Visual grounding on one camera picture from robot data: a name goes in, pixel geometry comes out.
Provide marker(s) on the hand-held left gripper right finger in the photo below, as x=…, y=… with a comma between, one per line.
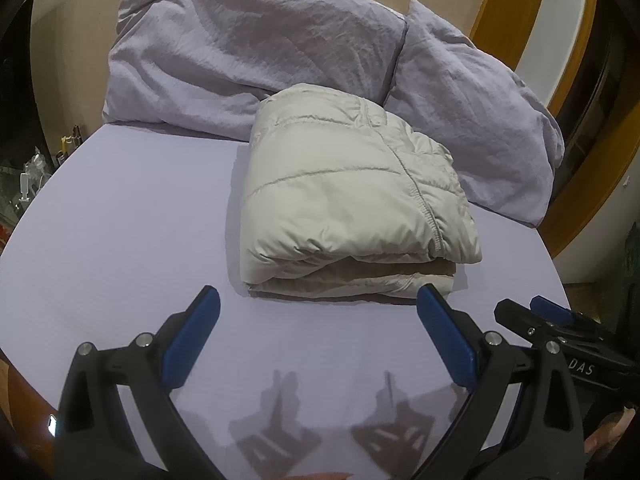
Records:
x=447, y=335

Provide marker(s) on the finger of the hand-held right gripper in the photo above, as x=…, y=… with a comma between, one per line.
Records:
x=552, y=306
x=520, y=317

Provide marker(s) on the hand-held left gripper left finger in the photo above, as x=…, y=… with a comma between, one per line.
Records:
x=192, y=330

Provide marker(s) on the beige puffer jacket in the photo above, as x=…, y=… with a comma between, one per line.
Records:
x=340, y=195

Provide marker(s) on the person's right hand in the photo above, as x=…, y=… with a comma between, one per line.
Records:
x=607, y=432

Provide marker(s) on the small glowing white device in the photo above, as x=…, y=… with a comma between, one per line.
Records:
x=51, y=422

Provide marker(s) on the bedside clutter of bottles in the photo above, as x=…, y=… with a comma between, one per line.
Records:
x=30, y=180

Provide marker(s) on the white door panel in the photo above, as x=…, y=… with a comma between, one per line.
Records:
x=560, y=35

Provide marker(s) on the large lavender pillow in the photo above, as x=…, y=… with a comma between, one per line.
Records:
x=240, y=50

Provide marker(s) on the wooden door frame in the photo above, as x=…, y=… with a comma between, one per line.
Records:
x=510, y=10

